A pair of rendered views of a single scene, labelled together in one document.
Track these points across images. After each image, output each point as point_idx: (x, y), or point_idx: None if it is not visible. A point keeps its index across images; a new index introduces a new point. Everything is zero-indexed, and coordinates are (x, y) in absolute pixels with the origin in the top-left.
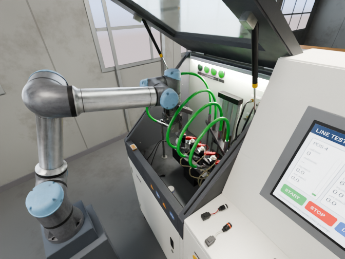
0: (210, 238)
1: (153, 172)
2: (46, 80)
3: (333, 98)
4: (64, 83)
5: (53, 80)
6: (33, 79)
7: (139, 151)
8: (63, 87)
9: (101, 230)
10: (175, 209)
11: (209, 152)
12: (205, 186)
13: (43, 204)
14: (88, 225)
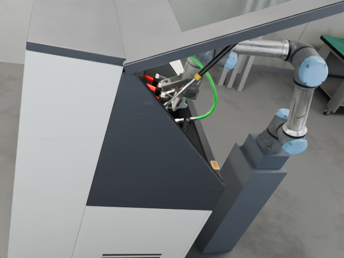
0: (183, 73)
1: (199, 129)
2: (304, 44)
3: None
4: (299, 59)
5: (301, 46)
6: (313, 47)
7: (207, 157)
8: (291, 40)
9: (240, 148)
10: (191, 100)
11: (151, 86)
12: (176, 73)
13: (285, 108)
14: (252, 135)
